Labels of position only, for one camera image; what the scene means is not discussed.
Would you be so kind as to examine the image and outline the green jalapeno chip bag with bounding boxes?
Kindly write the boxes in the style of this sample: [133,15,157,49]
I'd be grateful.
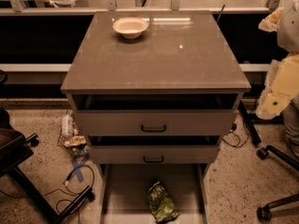
[147,181,179,223]

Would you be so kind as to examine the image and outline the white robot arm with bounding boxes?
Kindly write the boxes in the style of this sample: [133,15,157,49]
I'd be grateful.
[257,0,299,119]

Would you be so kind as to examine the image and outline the grey drawer cabinet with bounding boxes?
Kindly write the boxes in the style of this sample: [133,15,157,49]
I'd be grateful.
[60,10,252,175]

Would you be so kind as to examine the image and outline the grey top drawer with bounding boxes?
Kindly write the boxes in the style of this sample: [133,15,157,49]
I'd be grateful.
[70,93,240,137]

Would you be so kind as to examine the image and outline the grey drawer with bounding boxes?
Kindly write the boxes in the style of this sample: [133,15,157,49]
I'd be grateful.
[88,135,220,164]
[100,164,208,224]
[70,93,240,137]

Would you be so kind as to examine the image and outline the grey middle drawer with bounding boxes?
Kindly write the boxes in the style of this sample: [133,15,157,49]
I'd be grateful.
[88,135,220,164]

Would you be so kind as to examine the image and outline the grey bottom drawer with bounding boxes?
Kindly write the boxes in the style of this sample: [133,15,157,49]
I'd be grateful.
[100,164,208,224]

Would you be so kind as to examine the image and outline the person leg beige trousers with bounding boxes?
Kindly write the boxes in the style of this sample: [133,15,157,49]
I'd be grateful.
[282,103,299,159]

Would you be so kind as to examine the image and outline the black table leg right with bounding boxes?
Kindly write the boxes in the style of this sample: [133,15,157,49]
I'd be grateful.
[238,101,262,146]

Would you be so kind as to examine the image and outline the black chair base right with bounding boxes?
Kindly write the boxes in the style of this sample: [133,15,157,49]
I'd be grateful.
[255,145,299,222]

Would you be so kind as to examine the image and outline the white paper bowl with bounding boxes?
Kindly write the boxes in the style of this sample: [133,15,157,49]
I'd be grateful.
[113,18,149,39]

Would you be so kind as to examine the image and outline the white plastic bottle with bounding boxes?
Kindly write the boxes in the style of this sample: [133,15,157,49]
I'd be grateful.
[62,114,73,138]

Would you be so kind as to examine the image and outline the black office chair left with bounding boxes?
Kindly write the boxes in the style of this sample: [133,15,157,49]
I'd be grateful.
[0,69,95,224]

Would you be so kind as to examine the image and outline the black floor cable left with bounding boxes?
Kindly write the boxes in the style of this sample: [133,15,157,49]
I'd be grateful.
[0,163,95,224]

